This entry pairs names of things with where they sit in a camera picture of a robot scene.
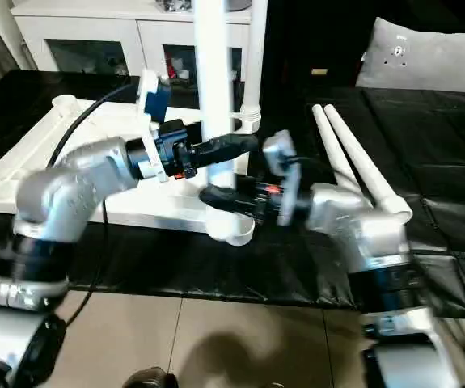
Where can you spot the white plastic table leg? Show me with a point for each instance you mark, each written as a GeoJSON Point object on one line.
{"type": "Point", "coordinates": [329, 137]}
{"type": "Point", "coordinates": [361, 153]}
{"type": "Point", "coordinates": [255, 60]}
{"type": "Point", "coordinates": [215, 81]}

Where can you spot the white plastic table top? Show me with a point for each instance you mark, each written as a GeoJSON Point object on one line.
{"type": "Point", "coordinates": [22, 161]}

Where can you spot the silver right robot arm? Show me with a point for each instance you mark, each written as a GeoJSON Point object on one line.
{"type": "Point", "coordinates": [361, 226]}

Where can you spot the small white jar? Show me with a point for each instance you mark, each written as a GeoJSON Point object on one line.
{"type": "Point", "coordinates": [183, 74]}

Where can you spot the white glass-door cabinet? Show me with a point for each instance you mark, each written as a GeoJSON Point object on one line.
{"type": "Point", "coordinates": [94, 28]}

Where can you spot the black work mat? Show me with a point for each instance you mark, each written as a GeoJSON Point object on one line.
{"type": "Point", "coordinates": [418, 153]}

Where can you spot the black robot foot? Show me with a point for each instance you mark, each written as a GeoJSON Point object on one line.
{"type": "Point", "coordinates": [151, 379]}

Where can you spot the grey cushion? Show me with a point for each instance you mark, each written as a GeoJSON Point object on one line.
{"type": "Point", "coordinates": [438, 60]}

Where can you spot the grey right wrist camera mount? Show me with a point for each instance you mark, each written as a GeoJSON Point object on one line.
{"type": "Point", "coordinates": [280, 153]}

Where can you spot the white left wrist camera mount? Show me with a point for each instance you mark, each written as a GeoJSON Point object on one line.
{"type": "Point", "coordinates": [151, 85]}

